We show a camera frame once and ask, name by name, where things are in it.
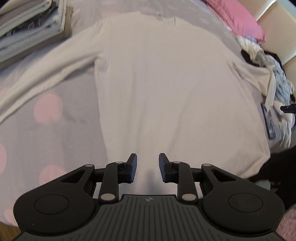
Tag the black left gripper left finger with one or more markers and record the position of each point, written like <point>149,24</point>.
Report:
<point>69,202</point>

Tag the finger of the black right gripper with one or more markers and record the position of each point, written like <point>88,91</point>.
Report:
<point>289,109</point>

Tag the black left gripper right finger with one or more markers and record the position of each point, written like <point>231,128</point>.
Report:
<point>231,204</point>

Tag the white long sleeve shirt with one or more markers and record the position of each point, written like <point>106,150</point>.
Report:
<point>162,86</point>

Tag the pile of light clothes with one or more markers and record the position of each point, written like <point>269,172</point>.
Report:
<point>268,77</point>

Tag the dark remote control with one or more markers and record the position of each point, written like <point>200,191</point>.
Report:
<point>268,123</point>

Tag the grey pink dotted bedspread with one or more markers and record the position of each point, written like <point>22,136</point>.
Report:
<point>59,130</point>

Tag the beige padded headboard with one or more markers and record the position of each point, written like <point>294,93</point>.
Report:
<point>278,25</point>

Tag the pink pillow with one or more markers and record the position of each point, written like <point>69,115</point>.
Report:
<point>240,21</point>

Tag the white folded towel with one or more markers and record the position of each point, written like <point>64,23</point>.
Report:
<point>27,39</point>

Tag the floral dark folded garment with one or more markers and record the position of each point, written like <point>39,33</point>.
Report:
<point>34,22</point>

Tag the beige folded top garment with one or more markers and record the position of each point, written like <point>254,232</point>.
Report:
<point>24,12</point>

